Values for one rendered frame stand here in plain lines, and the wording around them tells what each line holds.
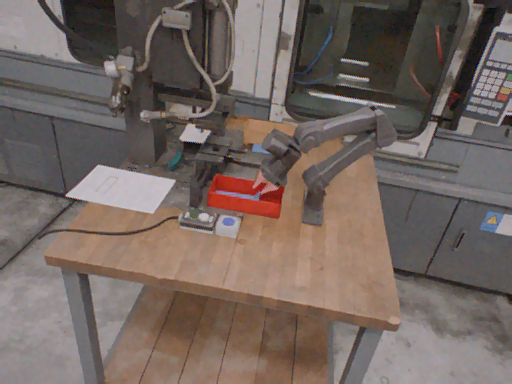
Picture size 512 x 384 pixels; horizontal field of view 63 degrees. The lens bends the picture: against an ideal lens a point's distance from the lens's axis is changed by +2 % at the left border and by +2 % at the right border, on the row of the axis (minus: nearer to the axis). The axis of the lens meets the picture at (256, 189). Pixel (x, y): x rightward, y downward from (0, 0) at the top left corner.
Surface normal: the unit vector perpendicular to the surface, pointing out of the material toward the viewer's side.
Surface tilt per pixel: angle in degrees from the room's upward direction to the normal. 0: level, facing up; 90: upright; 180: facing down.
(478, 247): 90
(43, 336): 0
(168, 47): 90
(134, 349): 0
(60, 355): 0
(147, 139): 90
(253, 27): 90
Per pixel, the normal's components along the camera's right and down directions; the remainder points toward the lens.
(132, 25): -0.15, 0.54
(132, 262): 0.11, -0.83
